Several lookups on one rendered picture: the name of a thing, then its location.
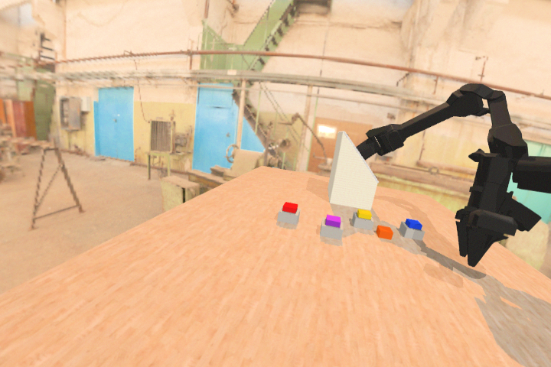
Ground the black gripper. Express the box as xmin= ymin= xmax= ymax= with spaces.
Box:
xmin=455 ymin=181 xmax=518 ymax=267

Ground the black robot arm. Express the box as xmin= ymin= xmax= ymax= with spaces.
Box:
xmin=355 ymin=83 xmax=551 ymax=232

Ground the orange block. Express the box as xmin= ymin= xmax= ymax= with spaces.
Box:
xmin=377 ymin=225 xmax=393 ymax=240

